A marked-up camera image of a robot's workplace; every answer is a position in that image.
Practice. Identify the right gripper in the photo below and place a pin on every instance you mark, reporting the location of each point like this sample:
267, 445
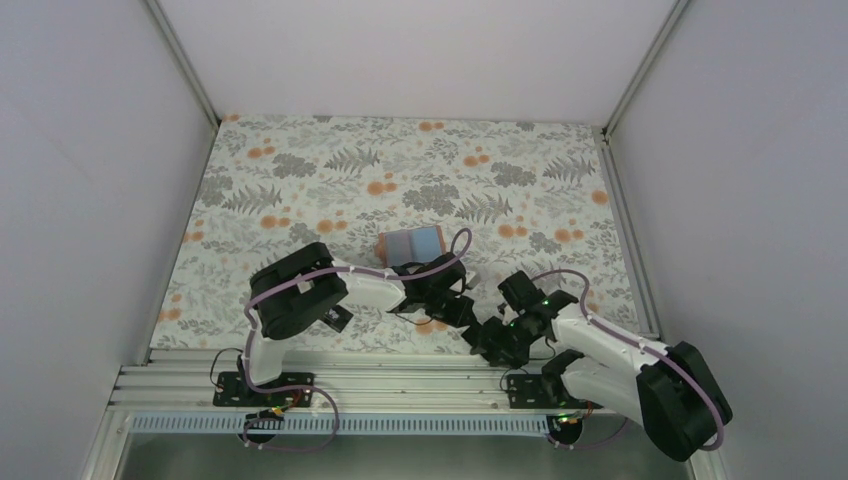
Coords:
490, 333

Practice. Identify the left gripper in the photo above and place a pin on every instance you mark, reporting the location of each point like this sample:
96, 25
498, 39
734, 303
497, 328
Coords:
455, 320

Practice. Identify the brown leather card holder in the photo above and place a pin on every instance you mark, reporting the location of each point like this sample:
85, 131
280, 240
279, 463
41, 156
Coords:
421, 244

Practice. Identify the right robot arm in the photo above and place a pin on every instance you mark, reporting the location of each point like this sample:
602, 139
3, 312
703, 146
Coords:
669, 391

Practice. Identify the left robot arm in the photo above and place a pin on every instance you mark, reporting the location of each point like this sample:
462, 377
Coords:
311, 285

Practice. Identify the black VIP card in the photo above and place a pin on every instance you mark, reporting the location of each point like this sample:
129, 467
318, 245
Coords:
337, 318

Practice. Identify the floral table mat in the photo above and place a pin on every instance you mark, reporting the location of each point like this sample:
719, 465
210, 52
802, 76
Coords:
533, 195

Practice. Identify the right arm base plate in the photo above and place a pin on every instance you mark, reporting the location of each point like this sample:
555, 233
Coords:
532, 392

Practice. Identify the aluminium rail frame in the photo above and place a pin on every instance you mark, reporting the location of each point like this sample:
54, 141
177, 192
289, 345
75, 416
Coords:
367, 416

